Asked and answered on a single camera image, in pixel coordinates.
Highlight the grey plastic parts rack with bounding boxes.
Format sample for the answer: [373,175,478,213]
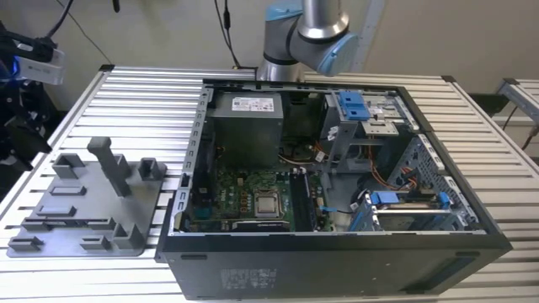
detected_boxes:
[7,136,170,259]

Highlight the yellow black PSU wire bundle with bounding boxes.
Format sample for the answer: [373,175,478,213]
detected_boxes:
[278,141,334,165]

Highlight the grey metal drive cage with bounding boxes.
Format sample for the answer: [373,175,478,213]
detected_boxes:
[321,90,421,175]

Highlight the orange yellow power wires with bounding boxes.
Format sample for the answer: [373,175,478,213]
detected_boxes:
[366,143,421,194]

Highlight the grey power supply unit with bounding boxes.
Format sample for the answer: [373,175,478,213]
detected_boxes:
[210,91,285,167]

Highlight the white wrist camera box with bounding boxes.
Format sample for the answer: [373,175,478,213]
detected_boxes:
[15,46,69,86]

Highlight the black hanging cable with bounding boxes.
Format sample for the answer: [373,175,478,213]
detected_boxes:
[213,0,250,69]

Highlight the black PC case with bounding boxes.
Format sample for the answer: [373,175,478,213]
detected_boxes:
[154,77,516,300]

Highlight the blue plastic drive latch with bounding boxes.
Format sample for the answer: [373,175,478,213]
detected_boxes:
[338,90,372,123]

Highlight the black RAM slot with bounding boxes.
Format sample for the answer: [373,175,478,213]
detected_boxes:
[294,172,307,232]
[290,172,303,232]

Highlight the hard disk in blue carrier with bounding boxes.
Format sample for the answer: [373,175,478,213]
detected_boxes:
[352,190,457,232]

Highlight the NVIDIA Quadro graphics card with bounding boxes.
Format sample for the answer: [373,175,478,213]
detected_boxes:
[230,219,291,233]

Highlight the metal slat side table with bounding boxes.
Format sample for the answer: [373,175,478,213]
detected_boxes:
[490,77,539,152]

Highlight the silver CPU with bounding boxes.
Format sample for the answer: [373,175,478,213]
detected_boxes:
[258,197,281,214]

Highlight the green Dell motherboard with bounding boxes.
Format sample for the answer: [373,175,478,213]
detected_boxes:
[185,165,338,233]

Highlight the black box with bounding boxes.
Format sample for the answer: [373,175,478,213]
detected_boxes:
[468,93,513,118]

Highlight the black wire with blue tab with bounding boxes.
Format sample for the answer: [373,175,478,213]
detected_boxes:
[320,205,360,215]

